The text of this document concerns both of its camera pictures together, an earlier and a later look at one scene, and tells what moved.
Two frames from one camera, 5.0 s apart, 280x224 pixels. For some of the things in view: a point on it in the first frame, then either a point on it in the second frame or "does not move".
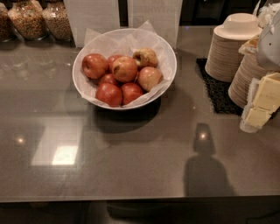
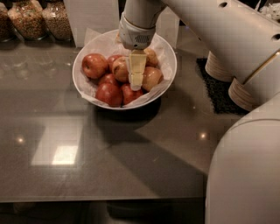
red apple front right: [130, 91] does not move
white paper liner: [123, 42] does not move
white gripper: [269, 48] → [135, 36]
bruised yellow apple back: [145, 57] does not move
